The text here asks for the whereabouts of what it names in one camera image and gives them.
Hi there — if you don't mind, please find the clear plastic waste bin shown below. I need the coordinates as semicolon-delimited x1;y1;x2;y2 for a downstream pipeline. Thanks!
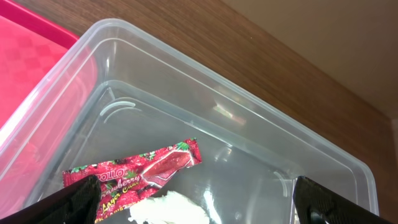
1;19;379;223

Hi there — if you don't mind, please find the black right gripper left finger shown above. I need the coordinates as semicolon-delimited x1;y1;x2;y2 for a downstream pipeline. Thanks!
1;175;101;224

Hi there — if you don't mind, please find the white paper napkin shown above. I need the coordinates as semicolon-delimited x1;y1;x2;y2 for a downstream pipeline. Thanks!
128;191;210;224

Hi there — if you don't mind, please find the red plastic serving tray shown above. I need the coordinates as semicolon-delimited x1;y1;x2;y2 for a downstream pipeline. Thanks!
1;1;98;217

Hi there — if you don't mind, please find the red plastic snack wrapper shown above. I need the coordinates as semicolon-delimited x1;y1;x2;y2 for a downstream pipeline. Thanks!
63;138;201;223

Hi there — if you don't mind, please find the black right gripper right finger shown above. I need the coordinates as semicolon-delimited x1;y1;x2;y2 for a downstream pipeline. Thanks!
293;176;391;224

